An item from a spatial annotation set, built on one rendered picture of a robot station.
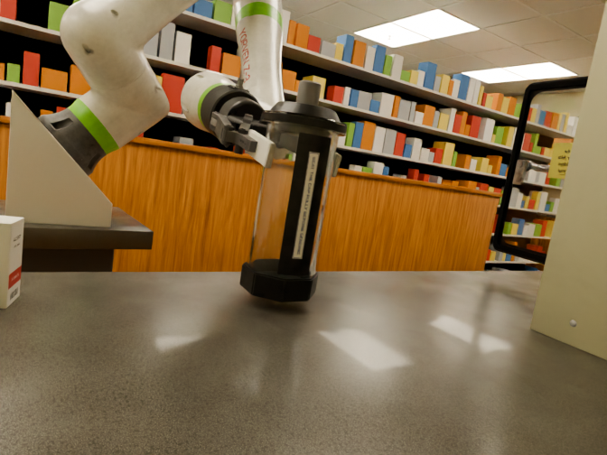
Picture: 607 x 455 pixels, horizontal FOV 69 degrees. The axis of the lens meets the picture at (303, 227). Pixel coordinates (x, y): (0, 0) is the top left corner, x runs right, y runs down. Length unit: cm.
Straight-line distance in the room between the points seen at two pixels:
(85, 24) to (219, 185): 162
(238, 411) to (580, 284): 49
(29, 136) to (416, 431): 82
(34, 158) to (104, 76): 20
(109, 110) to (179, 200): 141
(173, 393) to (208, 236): 214
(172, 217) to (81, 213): 145
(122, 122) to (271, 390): 76
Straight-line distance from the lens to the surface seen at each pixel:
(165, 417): 34
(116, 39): 95
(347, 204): 290
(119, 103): 102
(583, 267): 69
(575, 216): 70
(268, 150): 52
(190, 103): 83
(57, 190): 96
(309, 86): 56
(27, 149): 96
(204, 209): 245
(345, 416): 37
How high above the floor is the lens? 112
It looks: 8 degrees down
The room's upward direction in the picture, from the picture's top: 9 degrees clockwise
